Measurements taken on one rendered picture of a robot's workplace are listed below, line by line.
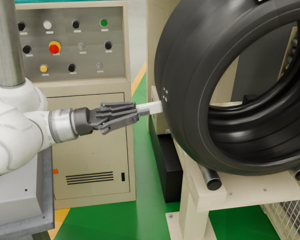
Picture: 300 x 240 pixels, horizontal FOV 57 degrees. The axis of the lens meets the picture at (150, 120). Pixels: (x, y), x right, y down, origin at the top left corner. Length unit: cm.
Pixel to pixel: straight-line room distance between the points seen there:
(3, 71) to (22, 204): 47
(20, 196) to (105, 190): 85
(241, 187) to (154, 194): 107
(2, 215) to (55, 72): 67
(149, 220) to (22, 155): 134
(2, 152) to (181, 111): 38
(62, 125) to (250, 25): 49
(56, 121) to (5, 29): 41
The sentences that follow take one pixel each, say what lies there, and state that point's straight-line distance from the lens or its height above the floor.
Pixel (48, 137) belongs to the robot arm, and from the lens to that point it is 76.
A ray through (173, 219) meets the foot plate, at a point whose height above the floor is 1.
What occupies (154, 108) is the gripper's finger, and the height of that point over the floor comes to 112.
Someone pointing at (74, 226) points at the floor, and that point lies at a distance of 190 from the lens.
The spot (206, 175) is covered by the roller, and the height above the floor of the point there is 92.
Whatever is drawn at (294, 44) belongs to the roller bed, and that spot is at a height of 114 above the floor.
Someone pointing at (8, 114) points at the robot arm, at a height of 121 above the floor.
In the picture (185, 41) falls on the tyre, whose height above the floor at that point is 132.
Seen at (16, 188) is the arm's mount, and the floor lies 76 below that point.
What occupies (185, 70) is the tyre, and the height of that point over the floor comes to 127.
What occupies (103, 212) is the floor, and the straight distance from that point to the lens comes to 192.
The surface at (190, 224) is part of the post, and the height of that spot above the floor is 16.
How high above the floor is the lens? 153
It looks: 35 degrees down
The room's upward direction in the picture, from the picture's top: straight up
